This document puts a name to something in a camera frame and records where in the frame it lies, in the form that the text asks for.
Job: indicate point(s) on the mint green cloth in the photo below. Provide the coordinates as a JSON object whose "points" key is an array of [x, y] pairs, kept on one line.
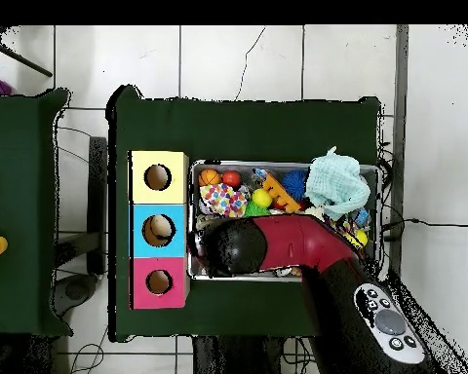
{"points": [[335, 187]]}

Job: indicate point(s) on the red orange ball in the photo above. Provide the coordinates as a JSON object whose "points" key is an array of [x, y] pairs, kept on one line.
{"points": [[232, 179]]}

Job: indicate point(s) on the clear mesh bin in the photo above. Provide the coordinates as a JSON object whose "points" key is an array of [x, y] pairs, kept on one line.
{"points": [[226, 277]]}

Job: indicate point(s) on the side table green cloth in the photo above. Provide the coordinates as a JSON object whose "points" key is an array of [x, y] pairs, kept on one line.
{"points": [[19, 175]]}

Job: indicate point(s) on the black floor stand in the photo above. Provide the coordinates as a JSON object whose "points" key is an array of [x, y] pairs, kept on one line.
{"points": [[97, 202]]}

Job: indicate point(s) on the yellow smiley ball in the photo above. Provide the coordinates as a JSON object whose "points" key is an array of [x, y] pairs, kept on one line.
{"points": [[261, 198]]}

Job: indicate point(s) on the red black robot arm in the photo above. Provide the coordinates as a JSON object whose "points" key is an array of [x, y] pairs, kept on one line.
{"points": [[304, 241]]}

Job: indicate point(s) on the dark green table cloth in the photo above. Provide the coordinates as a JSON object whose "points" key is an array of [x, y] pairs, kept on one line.
{"points": [[179, 124]]}

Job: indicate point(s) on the black tripod leg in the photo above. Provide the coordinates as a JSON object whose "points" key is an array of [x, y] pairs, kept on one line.
{"points": [[23, 59]]}

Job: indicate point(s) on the plain yellow ball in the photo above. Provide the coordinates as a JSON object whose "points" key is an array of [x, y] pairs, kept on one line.
{"points": [[360, 237]]}

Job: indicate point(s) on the blue spiky ball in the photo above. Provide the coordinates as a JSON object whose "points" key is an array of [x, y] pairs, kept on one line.
{"points": [[295, 184]]}

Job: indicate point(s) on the orange basketball toy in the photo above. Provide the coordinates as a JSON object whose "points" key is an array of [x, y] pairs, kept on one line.
{"points": [[209, 177]]}

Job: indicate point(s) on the polka dot paper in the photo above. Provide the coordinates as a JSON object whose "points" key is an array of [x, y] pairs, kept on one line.
{"points": [[224, 200]]}

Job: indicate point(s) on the green spiky ball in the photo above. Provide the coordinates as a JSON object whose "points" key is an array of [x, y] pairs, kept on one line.
{"points": [[255, 211]]}

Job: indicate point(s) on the orange toy brick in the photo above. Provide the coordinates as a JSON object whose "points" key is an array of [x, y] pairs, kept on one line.
{"points": [[280, 193]]}

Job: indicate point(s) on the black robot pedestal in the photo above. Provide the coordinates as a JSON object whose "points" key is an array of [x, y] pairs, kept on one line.
{"points": [[234, 358]]}

